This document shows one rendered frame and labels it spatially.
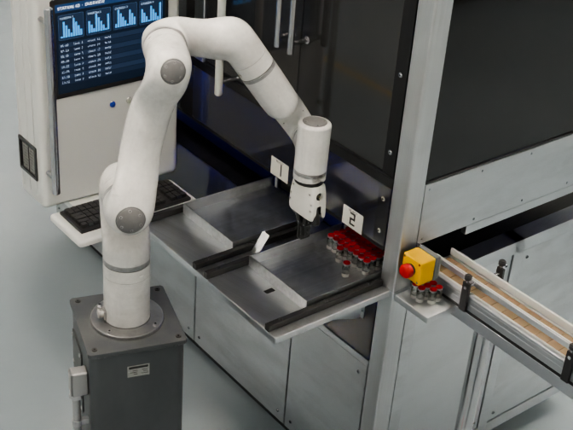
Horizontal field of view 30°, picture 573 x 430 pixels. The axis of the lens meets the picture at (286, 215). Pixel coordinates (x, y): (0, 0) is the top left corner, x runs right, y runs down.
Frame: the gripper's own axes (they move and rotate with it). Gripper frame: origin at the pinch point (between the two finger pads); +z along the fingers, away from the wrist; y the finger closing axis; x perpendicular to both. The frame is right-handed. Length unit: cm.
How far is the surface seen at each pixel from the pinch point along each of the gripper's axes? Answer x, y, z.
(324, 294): -4.6, -5.9, 18.5
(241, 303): 13.8, 6.2, 22.0
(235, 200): -16, 52, 22
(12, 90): -71, 339, 111
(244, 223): -10.6, 39.4, 21.7
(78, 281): -13, 153, 110
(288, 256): -10.9, 17.8, 21.5
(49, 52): 30, 83, -25
